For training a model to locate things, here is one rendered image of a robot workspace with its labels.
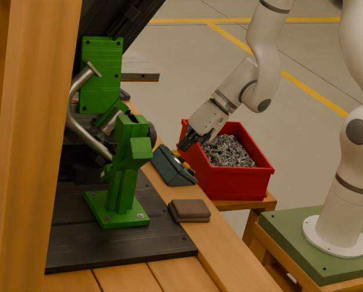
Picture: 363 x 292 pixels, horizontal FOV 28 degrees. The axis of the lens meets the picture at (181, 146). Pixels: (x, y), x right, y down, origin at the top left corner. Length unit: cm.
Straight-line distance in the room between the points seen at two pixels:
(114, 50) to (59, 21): 82
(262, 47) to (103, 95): 46
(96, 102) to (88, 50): 14
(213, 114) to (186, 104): 268
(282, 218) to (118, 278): 58
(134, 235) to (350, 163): 58
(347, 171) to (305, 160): 254
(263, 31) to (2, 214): 100
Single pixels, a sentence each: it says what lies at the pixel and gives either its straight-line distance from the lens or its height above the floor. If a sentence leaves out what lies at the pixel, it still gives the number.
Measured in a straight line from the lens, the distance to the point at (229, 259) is 183.
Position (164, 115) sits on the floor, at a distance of 458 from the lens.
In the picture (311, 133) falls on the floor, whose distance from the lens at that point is 485.
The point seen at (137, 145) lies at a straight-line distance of 173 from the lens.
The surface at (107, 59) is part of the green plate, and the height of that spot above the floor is 122.
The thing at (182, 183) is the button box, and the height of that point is 91.
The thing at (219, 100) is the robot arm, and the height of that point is 112.
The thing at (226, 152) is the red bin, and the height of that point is 89.
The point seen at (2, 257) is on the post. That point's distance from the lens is 138.
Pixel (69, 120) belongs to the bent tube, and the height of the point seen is 107.
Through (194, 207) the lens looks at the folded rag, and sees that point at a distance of 193.
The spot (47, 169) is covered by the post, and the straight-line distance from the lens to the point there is 129.
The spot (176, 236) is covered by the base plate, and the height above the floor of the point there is 90.
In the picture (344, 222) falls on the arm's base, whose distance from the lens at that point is 199.
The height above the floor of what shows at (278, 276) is 75.
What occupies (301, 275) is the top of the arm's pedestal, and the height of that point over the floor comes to 84.
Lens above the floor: 195
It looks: 27 degrees down
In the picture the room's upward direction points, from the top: 13 degrees clockwise
